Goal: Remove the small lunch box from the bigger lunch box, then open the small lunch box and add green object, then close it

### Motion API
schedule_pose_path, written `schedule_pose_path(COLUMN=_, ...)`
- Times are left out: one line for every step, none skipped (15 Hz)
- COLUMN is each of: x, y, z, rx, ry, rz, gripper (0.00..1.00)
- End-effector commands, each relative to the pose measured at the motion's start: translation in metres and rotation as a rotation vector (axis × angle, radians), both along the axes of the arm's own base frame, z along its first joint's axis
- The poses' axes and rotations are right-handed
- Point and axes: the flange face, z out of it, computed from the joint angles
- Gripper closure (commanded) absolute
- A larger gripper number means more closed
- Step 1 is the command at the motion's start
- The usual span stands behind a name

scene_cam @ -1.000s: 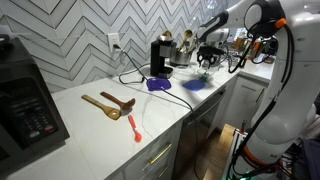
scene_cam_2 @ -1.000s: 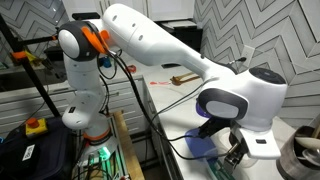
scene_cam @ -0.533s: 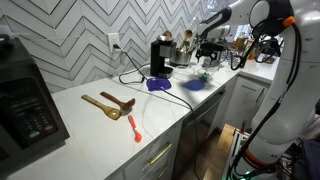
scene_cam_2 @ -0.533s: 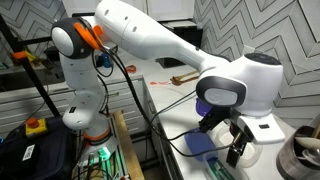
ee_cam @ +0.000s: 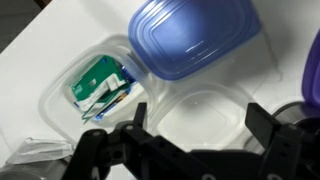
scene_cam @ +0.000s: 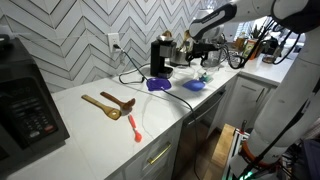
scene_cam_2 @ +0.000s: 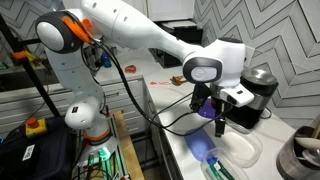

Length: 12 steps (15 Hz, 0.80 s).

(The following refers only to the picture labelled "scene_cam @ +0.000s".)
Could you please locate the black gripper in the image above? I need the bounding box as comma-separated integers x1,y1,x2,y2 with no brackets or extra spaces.
186,40,219,68

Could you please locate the big clear plastic lunch box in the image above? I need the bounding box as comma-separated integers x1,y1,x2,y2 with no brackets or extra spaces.
171,64,216,84

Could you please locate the metal utensil holder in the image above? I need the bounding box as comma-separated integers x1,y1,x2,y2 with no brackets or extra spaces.
169,49,192,67

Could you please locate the clear glass pitcher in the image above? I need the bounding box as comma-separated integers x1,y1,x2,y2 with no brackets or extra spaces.
203,31,225,69

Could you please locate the black silver coffee maker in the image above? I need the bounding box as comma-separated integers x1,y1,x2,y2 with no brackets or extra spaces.
149,35,178,80

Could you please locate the amber bottle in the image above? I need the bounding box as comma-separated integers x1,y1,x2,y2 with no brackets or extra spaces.
234,31,246,51

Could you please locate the orange green carton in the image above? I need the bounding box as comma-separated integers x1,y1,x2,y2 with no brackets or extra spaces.
242,39,258,61

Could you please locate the white shaker door cabinet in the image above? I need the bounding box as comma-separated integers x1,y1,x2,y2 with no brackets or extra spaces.
216,75,284,141

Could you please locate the potted green plant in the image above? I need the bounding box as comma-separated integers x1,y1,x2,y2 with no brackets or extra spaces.
248,19,268,41

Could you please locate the small dark dish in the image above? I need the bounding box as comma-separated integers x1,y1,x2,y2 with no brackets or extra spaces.
261,54,276,65

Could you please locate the dark wooden spoon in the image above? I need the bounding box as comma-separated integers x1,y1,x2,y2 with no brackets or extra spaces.
99,91,137,113

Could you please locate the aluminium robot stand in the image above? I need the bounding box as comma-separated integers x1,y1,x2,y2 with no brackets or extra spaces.
221,128,264,180

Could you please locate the small red silicone spatula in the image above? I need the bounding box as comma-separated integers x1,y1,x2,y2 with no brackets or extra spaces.
127,114,143,143

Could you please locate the light wooden spatula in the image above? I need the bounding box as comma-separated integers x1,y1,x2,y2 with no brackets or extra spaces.
81,94,123,121

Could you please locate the wooden board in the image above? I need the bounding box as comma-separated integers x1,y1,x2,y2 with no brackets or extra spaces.
203,123,236,180

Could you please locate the white counter base cabinet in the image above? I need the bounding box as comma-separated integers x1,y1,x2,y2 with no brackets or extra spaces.
106,76,241,180

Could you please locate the black microwave oven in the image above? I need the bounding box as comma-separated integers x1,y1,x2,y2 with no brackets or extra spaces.
0,34,71,171

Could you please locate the long black power cable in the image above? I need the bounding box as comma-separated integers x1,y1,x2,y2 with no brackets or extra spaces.
113,44,201,180

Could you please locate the coffee maker power cord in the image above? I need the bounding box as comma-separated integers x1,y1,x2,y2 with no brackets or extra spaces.
118,63,153,85

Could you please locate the white wall outlet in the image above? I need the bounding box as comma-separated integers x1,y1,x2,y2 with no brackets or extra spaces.
107,32,121,53

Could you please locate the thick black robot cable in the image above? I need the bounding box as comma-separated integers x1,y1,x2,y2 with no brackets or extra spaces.
218,16,316,178

